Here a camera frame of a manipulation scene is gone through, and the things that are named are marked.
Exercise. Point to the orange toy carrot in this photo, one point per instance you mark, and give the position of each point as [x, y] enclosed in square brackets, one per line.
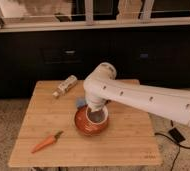
[46, 142]

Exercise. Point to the orange ceramic bowl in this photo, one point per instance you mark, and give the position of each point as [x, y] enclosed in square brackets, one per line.
[84, 126]

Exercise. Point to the black power adapter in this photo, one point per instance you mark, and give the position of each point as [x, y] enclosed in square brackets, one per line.
[176, 135]

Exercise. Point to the blue sponge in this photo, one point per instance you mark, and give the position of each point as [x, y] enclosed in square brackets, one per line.
[80, 102]

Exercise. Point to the white ceramic cup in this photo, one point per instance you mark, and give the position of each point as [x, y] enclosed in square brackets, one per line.
[96, 117]

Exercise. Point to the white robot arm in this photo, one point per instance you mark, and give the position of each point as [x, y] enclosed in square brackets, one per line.
[100, 85]

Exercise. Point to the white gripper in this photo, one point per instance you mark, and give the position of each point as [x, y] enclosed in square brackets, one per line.
[94, 102]

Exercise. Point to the black cabinet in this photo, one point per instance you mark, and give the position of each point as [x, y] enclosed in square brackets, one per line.
[158, 56]

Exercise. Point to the wooden table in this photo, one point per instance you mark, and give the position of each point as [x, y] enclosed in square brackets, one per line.
[128, 140]

